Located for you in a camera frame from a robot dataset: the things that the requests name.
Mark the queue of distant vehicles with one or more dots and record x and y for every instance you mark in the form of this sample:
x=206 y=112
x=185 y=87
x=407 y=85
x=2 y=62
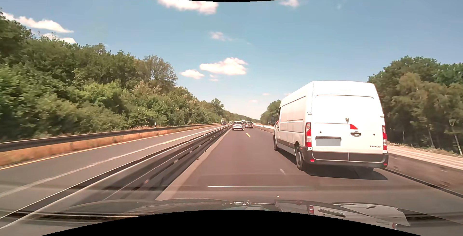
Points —
x=231 y=122

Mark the silver car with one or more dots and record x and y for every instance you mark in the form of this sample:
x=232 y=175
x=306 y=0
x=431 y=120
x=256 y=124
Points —
x=237 y=125

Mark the dark car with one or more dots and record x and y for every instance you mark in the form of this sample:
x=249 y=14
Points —
x=249 y=125

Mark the grey asphalt road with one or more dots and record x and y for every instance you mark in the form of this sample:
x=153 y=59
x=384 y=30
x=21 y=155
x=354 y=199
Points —
x=238 y=160

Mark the car's own bonnet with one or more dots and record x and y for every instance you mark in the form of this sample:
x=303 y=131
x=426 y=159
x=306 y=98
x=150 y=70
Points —
x=202 y=207

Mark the white van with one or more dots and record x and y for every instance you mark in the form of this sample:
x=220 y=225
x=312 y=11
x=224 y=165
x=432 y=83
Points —
x=336 y=127

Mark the wood of green trees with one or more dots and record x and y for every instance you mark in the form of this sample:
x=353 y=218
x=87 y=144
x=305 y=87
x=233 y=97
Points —
x=72 y=95
x=423 y=102

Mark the grey asphalt opposite carriageway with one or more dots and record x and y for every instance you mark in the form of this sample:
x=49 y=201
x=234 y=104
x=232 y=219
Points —
x=72 y=167

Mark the dry grass verge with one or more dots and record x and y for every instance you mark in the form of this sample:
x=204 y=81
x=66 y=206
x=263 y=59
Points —
x=54 y=149

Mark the grey steel guard rail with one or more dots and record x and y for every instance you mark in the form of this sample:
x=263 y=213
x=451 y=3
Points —
x=72 y=137
x=170 y=160

